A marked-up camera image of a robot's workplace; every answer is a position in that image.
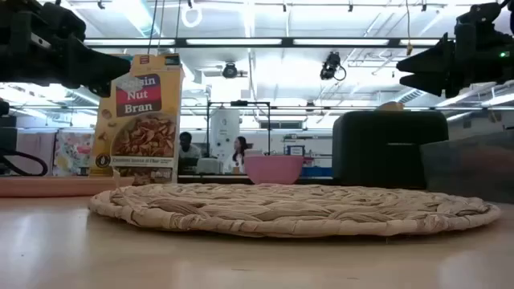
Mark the blue storage bin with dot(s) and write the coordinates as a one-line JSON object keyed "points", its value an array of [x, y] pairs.
{"points": [[317, 172]]}

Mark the grey translucent tray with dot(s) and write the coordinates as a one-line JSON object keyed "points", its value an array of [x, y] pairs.
{"points": [[470, 168]]}

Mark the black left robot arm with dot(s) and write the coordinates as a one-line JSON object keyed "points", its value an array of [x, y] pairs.
{"points": [[6, 136]]}

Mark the black toaster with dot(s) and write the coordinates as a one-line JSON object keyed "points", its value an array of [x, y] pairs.
{"points": [[385, 148]]}

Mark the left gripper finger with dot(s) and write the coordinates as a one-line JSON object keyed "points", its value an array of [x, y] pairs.
{"points": [[92, 66], [101, 90]]}

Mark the black metal rack frame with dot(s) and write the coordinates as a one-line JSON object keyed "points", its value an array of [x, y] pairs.
{"points": [[239, 103]]}

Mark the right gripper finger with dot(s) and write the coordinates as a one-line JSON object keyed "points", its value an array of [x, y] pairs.
{"points": [[431, 60], [431, 84]]}

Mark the yellow raisin bran cereal box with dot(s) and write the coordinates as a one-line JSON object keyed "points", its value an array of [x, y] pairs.
{"points": [[140, 120]]}

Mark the round woven straw placemat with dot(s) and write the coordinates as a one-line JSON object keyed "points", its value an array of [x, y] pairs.
{"points": [[293, 208]]}

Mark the black overhead rig bar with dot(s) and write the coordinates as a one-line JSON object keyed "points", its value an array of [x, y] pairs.
{"points": [[180, 42]]}

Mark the orange round plate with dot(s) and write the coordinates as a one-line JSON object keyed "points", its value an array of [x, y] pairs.
{"points": [[56, 186]]}

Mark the white cylindrical tank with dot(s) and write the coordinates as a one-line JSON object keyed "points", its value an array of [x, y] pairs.
{"points": [[225, 132]]}

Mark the black ceiling camera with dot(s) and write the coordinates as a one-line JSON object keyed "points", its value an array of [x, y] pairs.
{"points": [[230, 70], [330, 66]]}

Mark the person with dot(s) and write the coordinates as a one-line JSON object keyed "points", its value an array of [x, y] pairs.
{"points": [[186, 148], [240, 154]]}

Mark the pink plastic bowl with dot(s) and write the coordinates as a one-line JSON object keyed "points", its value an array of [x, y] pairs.
{"points": [[274, 169]]}

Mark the slice of toast bread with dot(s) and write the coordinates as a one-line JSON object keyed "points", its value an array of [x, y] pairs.
{"points": [[390, 106]]}

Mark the colourful patterned cloth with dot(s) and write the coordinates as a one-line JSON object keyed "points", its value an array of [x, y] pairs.
{"points": [[74, 154]]}

